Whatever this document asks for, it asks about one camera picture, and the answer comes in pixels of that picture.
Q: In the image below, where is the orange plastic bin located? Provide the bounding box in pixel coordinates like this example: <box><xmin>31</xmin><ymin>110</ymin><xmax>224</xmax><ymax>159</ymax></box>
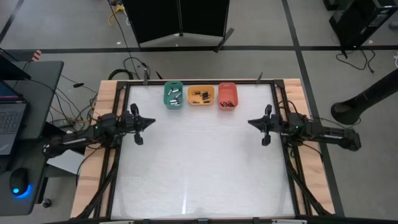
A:
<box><xmin>218</xmin><ymin>82</ymin><xmax>239</xmax><ymax>111</ymax></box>

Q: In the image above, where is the open dark laptop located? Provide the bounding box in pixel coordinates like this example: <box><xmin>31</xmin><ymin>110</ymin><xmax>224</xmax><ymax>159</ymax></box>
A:
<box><xmin>0</xmin><ymin>80</ymin><xmax>29</xmax><ymax>156</ymax></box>

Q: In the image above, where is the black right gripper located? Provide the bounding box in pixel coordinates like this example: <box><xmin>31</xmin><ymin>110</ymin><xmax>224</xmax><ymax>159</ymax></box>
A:
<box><xmin>248</xmin><ymin>105</ymin><xmax>283</xmax><ymax>146</ymax></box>

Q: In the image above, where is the black coiled cable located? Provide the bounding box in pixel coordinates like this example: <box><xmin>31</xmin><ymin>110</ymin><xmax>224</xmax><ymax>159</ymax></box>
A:
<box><xmin>108</xmin><ymin>68</ymin><xmax>134</xmax><ymax>81</ymax></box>

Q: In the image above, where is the black equipment cart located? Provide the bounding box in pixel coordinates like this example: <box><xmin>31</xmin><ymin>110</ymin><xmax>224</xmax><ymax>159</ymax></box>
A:
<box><xmin>323</xmin><ymin>0</ymin><xmax>398</xmax><ymax>50</ymax></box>

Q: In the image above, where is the long black floor cable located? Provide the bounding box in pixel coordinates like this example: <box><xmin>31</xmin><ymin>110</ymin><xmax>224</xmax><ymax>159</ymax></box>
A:
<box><xmin>107</xmin><ymin>0</ymin><xmax>152</xmax><ymax>80</ymax></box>

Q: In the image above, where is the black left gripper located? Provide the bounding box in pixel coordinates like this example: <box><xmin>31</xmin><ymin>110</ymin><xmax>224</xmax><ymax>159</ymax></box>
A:
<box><xmin>120</xmin><ymin>104</ymin><xmax>156</xmax><ymax>146</ymax></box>

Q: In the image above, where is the yellow floor cable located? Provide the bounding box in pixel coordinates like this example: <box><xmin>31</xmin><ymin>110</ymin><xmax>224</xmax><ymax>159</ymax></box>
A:
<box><xmin>107</xmin><ymin>4</ymin><xmax>125</xmax><ymax>27</ymax></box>

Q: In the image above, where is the black computer mouse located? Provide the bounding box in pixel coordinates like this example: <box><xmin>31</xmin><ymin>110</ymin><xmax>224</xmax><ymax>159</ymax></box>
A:
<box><xmin>9</xmin><ymin>167</ymin><xmax>32</xmax><ymax>199</ymax></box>

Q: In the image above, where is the yellow plastic bin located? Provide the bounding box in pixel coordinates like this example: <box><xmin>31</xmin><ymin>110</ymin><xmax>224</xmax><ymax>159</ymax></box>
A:
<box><xmin>187</xmin><ymin>85</ymin><xmax>216</xmax><ymax>106</ymax></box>

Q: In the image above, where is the black flat monitor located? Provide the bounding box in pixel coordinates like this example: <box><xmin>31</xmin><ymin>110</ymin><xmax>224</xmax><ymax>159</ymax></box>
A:
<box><xmin>0</xmin><ymin>48</ymin><xmax>32</xmax><ymax>82</ymax></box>

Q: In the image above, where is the teal plastic bin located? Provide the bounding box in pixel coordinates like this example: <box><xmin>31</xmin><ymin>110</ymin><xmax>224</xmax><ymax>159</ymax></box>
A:
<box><xmin>163</xmin><ymin>81</ymin><xmax>184</xmax><ymax>110</ymax></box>

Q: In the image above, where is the grey flat panel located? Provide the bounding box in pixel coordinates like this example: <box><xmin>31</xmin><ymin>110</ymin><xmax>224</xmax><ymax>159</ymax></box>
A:
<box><xmin>46</xmin><ymin>149</ymin><xmax>87</xmax><ymax>175</ymax></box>

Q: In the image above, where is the dark grey desk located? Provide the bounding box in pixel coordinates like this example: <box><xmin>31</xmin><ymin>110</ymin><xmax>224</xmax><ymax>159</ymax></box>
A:
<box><xmin>0</xmin><ymin>60</ymin><xmax>65</xmax><ymax>217</ymax></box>

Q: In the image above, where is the black cylindrical tube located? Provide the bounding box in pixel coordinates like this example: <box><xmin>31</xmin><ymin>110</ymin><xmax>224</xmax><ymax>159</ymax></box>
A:
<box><xmin>330</xmin><ymin>68</ymin><xmax>398</xmax><ymax>126</ymax></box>

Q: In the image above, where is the black folding screen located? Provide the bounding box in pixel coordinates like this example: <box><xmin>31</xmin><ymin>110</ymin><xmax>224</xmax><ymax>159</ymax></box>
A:
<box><xmin>121</xmin><ymin>0</ymin><xmax>235</xmax><ymax>53</ymax></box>

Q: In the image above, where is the black aluminium table frame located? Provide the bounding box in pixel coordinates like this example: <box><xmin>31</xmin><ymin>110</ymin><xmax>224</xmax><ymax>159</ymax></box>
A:
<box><xmin>70</xmin><ymin>79</ymin><xmax>346</xmax><ymax>224</ymax></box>

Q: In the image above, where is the wooden base board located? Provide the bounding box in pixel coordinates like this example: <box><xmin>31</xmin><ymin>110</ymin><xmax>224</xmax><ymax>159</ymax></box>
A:
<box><xmin>70</xmin><ymin>79</ymin><xmax>336</xmax><ymax>218</ymax></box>

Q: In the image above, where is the black looped floor cable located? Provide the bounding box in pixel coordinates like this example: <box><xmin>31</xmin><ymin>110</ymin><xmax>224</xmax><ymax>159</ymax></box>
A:
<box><xmin>335</xmin><ymin>49</ymin><xmax>376</xmax><ymax>75</ymax></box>

